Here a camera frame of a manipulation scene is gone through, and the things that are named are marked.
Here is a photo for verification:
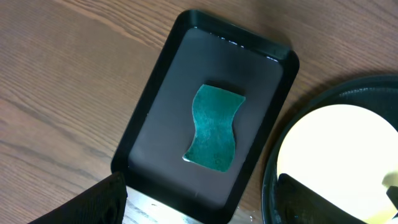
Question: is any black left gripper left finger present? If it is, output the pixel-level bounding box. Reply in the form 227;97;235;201
31;172;127;224

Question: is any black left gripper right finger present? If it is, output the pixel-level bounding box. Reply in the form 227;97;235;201
276;174;364;224

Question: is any yellow plate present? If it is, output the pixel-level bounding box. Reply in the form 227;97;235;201
276;105;397;223

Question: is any green scrubbing sponge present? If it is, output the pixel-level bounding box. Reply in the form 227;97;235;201
183;85;246;172

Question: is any black round tray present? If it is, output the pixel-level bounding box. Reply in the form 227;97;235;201
261;74;397;224

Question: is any black rectangular tray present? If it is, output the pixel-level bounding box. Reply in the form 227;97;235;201
111;10;299;223

